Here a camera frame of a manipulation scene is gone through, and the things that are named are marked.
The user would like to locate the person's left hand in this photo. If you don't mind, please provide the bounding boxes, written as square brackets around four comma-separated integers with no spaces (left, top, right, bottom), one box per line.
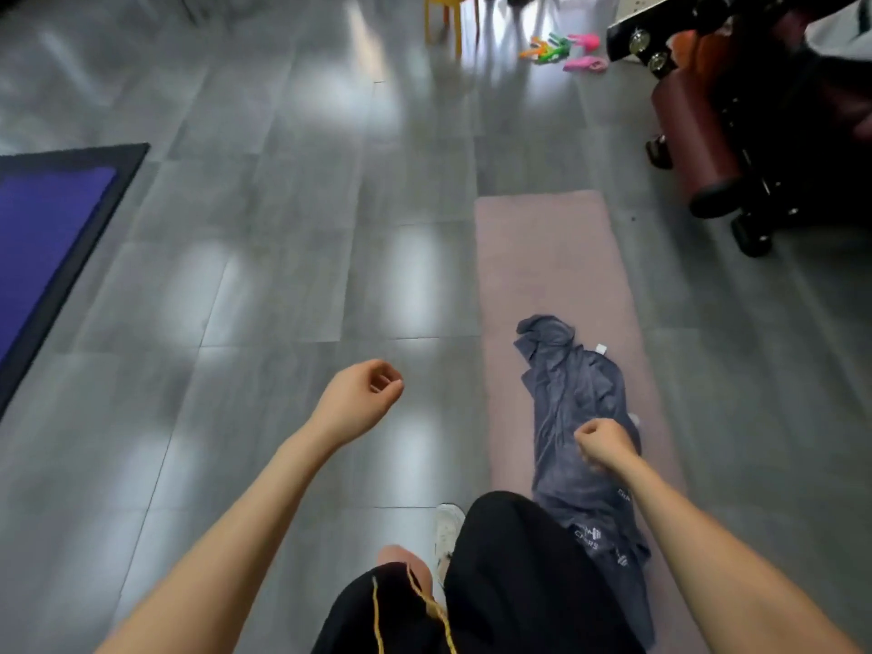
[308,359,406,450]

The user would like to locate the person's right hand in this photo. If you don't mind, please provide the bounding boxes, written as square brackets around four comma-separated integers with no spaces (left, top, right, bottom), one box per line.
[574,418,642,475]

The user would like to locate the grey garment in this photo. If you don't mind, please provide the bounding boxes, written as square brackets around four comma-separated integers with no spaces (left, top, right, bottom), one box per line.
[514,314,657,649]

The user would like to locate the person's left forearm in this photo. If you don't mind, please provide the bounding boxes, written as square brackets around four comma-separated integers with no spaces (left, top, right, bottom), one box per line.
[94,421,339,654]

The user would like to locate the person's right forearm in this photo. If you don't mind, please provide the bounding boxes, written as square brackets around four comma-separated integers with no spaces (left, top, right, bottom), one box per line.
[616,451,867,654]

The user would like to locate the black shorts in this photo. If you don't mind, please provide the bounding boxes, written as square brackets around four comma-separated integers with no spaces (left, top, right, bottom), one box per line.
[311,490,646,654]

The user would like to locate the white shoe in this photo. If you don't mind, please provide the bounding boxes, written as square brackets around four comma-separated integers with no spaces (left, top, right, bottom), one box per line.
[433,503,467,610]

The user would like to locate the person's bare knee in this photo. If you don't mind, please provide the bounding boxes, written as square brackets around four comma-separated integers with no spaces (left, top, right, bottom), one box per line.
[376,544,434,599]

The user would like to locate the pink floor mat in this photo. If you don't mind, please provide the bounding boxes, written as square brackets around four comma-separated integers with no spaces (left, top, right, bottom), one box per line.
[474,189,711,654]

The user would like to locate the green and orange toy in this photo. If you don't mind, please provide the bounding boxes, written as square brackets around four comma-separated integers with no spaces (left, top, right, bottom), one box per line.
[518,33,572,66]

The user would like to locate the blue mat with black border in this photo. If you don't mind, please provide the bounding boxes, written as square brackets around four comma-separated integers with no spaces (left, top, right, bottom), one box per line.
[0,143,151,421]

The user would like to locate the yellow plastic stool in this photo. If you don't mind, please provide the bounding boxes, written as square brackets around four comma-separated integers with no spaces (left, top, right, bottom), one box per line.
[424,0,482,59]

